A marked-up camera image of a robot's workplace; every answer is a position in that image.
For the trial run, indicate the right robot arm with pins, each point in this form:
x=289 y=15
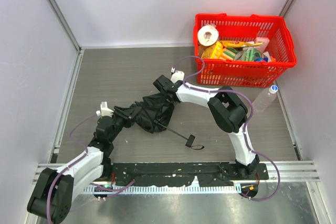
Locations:
x=229 y=113

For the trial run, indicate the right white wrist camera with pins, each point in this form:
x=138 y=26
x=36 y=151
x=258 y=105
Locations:
x=176 y=75

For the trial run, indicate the yellow green sponge pack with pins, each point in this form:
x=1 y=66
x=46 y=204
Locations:
x=218 y=51

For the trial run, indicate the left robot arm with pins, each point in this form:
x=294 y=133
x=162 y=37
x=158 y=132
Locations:
x=56 y=189

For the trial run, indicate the yellow snack package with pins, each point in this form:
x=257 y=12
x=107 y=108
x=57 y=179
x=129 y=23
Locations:
x=239 y=44

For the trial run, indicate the aluminium frame rail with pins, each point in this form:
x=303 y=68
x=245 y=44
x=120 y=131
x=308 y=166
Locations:
x=279 y=173

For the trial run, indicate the red plastic shopping basket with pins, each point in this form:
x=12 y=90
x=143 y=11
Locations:
x=276 y=59

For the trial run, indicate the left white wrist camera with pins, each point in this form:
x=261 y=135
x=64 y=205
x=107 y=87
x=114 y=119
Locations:
x=104 y=110

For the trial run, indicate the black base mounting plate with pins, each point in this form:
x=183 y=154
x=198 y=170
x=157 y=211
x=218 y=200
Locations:
x=208 y=174

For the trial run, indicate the white box in basket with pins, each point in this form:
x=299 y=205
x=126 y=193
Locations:
x=262 y=43

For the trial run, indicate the clear plastic water bottle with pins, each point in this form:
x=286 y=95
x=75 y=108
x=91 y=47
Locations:
x=265 y=98

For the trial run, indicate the green striped package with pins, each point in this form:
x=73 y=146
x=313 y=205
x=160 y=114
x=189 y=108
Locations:
x=251 y=54

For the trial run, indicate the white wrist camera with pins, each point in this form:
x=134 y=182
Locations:
x=104 y=110
x=176 y=75

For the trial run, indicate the black folding umbrella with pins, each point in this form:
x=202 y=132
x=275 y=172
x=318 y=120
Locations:
x=153 y=115

